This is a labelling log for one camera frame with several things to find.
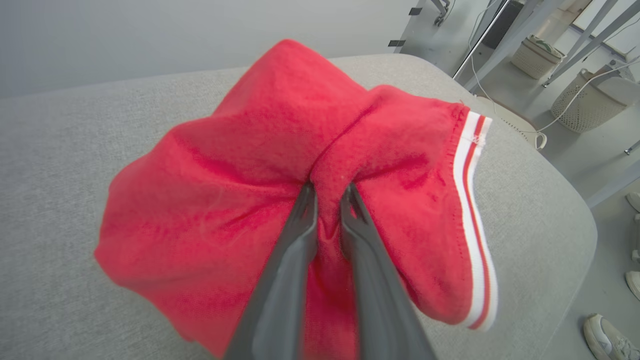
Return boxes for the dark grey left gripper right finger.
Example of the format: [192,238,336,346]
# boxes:
[340,182,437,360]

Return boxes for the white metal table frame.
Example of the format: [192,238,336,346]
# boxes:
[462,0,640,92]

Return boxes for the red and white garment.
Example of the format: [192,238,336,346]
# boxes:
[94,39,499,360]

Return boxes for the white cable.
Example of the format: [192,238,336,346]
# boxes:
[467,57,640,151]

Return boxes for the grey chair caster base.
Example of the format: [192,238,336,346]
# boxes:
[431,0,452,27]

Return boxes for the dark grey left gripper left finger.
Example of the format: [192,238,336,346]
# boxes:
[223,181,319,360]

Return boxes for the white laundry basket green contents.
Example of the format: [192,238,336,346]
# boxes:
[510,34,567,80]

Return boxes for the white perforated laundry basket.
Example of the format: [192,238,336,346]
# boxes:
[550,68,632,134]

